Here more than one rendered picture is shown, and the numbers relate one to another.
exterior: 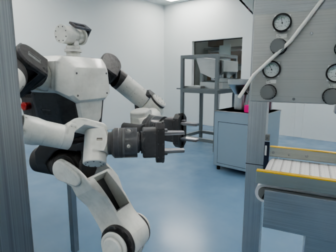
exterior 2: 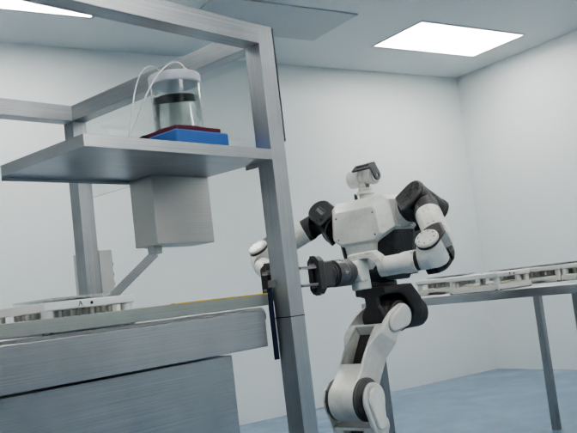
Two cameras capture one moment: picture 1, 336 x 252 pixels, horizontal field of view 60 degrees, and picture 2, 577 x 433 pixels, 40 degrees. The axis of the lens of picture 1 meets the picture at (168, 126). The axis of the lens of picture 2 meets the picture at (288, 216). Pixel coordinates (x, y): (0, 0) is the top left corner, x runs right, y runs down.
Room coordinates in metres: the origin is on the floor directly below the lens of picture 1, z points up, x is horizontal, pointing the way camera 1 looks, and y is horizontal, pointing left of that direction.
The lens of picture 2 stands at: (1.64, -2.47, 0.95)
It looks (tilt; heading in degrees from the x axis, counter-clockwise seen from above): 6 degrees up; 106
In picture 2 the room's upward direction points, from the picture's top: 7 degrees counter-clockwise
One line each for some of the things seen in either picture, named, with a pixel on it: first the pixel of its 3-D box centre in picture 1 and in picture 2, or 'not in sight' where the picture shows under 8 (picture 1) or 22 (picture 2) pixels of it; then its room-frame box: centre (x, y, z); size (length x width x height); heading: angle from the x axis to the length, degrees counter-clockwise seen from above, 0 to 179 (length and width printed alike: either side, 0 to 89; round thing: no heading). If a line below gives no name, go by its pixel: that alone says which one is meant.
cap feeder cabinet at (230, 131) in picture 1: (246, 139); not in sight; (3.59, -0.99, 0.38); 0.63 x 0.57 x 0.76; 50
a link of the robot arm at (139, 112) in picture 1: (141, 120); (367, 265); (1.16, 0.11, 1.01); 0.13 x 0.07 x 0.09; 167
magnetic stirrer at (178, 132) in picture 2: not in sight; (179, 148); (0.74, -0.37, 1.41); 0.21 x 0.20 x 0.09; 154
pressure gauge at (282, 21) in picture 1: (282, 22); not in sight; (0.64, -0.24, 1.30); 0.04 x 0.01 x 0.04; 64
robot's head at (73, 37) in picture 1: (71, 38); (362, 180); (1.13, 0.36, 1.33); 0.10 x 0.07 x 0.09; 154
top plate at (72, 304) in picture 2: not in sight; (63, 306); (0.57, -0.79, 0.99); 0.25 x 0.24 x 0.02; 154
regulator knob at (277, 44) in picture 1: (278, 43); not in sight; (0.63, -0.23, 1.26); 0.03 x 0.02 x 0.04; 64
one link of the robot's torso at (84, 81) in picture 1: (63, 92); (380, 234); (1.16, 0.41, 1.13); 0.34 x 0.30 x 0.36; 154
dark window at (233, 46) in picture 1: (217, 64); not in sight; (6.81, -1.13, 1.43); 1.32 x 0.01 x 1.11; 50
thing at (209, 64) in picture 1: (216, 103); not in sight; (4.49, -0.75, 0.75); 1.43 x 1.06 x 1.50; 50
